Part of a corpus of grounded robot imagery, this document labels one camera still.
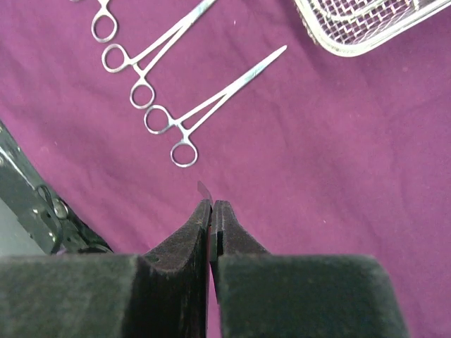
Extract steel blunt tweezers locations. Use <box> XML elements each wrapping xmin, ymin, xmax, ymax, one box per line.
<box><xmin>101</xmin><ymin>0</ymin><xmax>219</xmax><ymax>110</ymax></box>

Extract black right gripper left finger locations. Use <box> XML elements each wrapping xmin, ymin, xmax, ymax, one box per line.
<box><xmin>1</xmin><ymin>200</ymin><xmax>211</xmax><ymax>337</ymax></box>

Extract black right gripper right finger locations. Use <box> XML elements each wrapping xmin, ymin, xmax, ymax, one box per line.
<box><xmin>210</xmin><ymin>201</ymin><xmax>409</xmax><ymax>337</ymax></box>

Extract metal mesh tray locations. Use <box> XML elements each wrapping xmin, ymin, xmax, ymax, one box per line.
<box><xmin>294</xmin><ymin>0</ymin><xmax>450</xmax><ymax>58</ymax></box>

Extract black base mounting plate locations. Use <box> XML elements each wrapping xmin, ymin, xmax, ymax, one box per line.
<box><xmin>1</xmin><ymin>124</ymin><xmax>113</xmax><ymax>256</ymax></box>

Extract steel forceps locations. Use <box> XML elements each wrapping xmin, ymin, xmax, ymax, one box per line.
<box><xmin>143</xmin><ymin>45</ymin><xmax>288</xmax><ymax>168</ymax></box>

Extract steel scissors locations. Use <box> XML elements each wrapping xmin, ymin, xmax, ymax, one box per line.
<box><xmin>197</xmin><ymin>181</ymin><xmax>213</xmax><ymax>203</ymax></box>

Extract purple cloth wrap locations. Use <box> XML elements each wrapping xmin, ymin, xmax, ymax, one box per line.
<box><xmin>1</xmin><ymin>1</ymin><xmax>450</xmax><ymax>337</ymax></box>

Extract steel clamp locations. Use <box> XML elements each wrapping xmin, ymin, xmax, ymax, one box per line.
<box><xmin>90</xmin><ymin>0</ymin><xmax>118</xmax><ymax>44</ymax></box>

